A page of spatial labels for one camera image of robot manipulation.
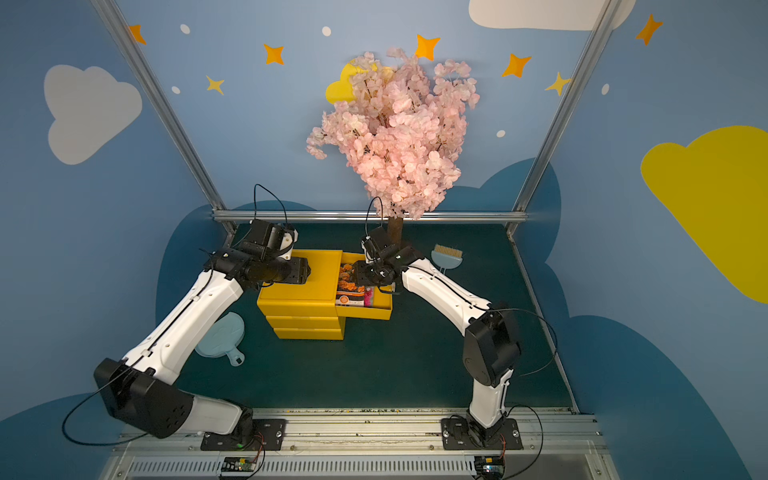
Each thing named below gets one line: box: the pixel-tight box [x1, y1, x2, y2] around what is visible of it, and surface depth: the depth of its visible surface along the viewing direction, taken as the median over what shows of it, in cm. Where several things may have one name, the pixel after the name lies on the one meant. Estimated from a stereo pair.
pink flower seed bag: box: [363, 286, 373, 307], surface depth 86 cm
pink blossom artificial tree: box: [306, 48, 479, 247], surface depth 72 cm
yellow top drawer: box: [335, 252, 395, 321], surface depth 80 cm
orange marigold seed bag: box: [336, 263, 365, 306], surface depth 85 cm
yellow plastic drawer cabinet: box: [257, 249, 346, 341], surface depth 81 cm
